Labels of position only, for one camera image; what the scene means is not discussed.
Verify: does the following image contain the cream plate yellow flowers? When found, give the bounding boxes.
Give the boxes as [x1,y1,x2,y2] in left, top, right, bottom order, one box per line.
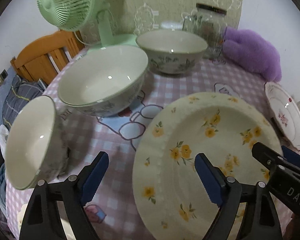
[132,92,281,239]

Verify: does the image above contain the floral ceramic bowl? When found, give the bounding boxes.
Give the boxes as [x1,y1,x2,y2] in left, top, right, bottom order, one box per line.
[5,95,69,190]
[58,45,148,117]
[136,29,207,75]

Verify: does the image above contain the glass jar black lid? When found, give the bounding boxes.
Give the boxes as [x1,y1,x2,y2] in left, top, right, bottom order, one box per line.
[196,3,227,59]

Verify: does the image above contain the blue plaid bedding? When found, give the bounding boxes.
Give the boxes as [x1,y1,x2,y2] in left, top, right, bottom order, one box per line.
[2,75,47,130]

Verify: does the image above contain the glass mug with handle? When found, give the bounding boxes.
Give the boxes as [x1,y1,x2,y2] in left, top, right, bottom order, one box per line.
[183,15,197,34]

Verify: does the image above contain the white plate red rim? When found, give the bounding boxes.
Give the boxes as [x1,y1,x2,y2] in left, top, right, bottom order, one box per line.
[264,82,300,151]

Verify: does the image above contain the beige cartoon wall mat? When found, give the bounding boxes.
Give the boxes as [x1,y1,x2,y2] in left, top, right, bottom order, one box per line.
[79,0,247,46]

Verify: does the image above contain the small white lidded container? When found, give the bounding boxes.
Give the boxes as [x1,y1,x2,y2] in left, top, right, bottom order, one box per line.
[160,21,183,30]

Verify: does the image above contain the purple plush toy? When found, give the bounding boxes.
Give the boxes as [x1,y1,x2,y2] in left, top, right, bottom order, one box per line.
[222,27,282,82]

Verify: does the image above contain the white plastic bag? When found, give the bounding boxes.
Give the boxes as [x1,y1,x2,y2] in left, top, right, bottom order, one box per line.
[0,125,9,159]

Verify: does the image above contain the green desk fan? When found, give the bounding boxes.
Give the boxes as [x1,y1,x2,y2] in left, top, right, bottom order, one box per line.
[36,0,137,49]

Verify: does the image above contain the wall power outlet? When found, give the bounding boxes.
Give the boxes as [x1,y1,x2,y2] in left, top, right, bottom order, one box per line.
[0,70,8,87]

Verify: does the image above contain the pink checkered tablecloth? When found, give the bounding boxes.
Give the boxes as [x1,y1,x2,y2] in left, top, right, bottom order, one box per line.
[6,50,272,239]

